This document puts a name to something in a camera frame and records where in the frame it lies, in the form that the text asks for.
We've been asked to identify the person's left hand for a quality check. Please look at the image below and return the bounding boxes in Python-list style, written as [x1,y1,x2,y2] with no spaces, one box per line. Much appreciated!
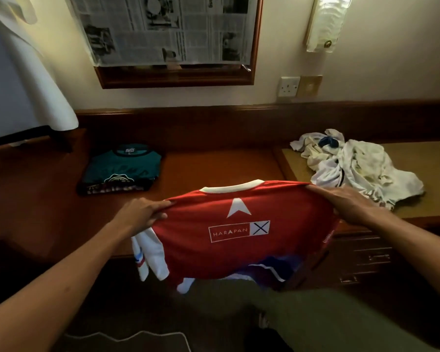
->
[112,197,176,240]

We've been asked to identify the person's right hand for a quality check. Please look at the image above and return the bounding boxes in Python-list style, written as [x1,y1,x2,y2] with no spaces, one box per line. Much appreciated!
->
[306,185,384,226]

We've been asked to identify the red and white sports jersey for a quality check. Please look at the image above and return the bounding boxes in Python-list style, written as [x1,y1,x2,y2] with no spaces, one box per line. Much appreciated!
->
[131,179,341,294]

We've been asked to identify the person's right forearm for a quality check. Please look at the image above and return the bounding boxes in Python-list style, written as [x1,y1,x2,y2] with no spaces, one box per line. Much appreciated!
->
[368,209,440,306]

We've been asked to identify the person's left forearm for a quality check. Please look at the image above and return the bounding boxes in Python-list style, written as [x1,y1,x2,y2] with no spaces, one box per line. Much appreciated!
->
[0,218,129,352]

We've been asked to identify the crumpled white garment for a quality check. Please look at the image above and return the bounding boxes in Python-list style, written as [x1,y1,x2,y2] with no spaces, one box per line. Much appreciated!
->
[290,129,425,211]

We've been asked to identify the folded black t-shirt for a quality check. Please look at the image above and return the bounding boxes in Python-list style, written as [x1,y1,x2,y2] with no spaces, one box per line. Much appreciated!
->
[77,179,155,197]

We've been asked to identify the wooden drawer unit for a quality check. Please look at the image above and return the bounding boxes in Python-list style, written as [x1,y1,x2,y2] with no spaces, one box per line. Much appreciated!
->
[297,225,440,290]

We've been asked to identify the folded teal t-shirt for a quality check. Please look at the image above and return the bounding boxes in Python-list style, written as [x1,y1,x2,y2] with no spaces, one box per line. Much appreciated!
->
[81,144,163,187]

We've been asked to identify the green desk pad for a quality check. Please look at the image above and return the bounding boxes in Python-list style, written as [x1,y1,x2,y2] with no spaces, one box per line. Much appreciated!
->
[280,141,440,219]

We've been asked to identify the olive green trousers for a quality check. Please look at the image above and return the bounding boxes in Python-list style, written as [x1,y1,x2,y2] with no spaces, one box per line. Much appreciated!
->
[181,278,440,352]

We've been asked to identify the newspaper sheet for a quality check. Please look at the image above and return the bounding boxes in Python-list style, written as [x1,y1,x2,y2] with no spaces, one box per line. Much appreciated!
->
[68,0,259,67]

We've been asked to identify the white hanging cloth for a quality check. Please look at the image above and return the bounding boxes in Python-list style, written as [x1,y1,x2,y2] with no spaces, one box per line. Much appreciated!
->
[0,0,79,142]

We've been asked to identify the brass wall plate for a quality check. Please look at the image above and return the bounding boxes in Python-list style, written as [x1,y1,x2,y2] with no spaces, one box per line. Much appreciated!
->
[297,75,323,98]

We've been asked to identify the white floor cable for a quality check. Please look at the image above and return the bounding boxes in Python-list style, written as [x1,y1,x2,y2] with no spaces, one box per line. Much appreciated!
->
[63,330,192,352]

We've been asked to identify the white wall socket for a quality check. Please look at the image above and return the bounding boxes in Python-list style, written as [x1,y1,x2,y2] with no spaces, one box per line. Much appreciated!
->
[277,76,301,98]

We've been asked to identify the wooden mirror frame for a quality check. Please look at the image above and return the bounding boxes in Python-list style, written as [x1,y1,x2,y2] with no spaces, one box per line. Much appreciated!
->
[95,0,264,89]

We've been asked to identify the white wall lamp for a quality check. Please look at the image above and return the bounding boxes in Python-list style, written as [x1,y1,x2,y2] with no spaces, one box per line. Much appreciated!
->
[303,0,353,54]

